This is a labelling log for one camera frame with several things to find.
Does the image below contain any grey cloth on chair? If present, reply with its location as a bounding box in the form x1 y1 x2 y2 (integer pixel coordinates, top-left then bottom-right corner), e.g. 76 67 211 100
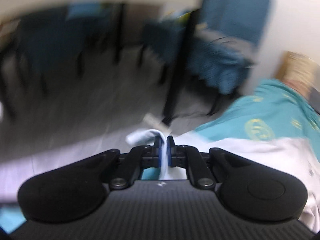
195 29 257 57

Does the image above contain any light grey t-shirt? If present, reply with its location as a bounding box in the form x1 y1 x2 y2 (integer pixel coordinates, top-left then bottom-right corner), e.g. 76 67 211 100
1 132 319 232

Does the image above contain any teal patterned bed sheet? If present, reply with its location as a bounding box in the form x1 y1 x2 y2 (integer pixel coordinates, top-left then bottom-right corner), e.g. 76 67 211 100
1 79 319 233

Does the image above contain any blue covered chair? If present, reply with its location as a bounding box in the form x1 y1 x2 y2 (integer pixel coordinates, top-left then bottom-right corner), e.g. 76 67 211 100
139 0 273 95

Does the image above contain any checkered beige grey pillow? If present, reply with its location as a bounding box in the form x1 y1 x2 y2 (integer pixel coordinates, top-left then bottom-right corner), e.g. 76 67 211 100
274 51 319 114

